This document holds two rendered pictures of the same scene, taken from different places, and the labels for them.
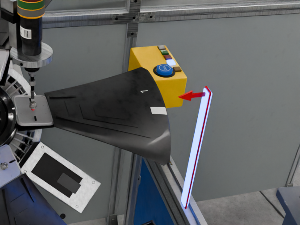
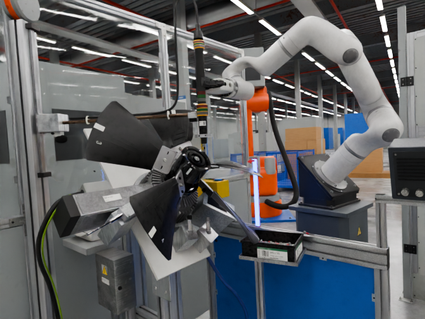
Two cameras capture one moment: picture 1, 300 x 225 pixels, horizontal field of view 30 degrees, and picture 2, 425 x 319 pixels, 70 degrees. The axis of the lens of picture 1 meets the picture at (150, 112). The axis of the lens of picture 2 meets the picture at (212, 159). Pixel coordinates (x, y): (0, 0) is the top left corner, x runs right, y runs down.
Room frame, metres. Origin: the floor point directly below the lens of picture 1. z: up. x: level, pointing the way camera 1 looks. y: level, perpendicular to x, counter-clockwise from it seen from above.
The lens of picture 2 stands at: (-0.29, 0.68, 1.27)
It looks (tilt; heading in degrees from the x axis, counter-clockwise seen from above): 3 degrees down; 335
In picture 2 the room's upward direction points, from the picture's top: 3 degrees counter-clockwise
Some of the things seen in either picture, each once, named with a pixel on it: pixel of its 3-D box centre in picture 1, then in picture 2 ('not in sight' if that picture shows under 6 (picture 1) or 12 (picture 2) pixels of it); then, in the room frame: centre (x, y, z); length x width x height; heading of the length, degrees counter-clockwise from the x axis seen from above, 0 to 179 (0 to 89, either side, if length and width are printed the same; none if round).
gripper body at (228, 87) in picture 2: not in sight; (218, 86); (0.84, 0.11, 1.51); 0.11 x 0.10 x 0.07; 113
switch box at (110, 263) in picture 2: not in sight; (115, 279); (1.02, 0.55, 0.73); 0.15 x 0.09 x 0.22; 23
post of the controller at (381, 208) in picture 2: not in sight; (381, 220); (0.46, -0.33, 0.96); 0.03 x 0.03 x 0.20; 23
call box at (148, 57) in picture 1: (156, 78); (212, 189); (1.21, 0.00, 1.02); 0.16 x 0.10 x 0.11; 23
